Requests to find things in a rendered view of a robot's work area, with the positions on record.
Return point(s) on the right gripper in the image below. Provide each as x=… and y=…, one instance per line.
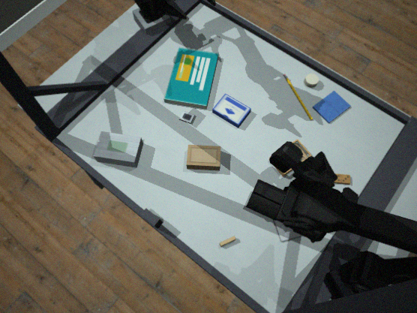
x=288, y=156

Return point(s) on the tan flat bar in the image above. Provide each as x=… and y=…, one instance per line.
x=227, y=241

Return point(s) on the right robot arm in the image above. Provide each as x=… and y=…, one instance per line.
x=313, y=206

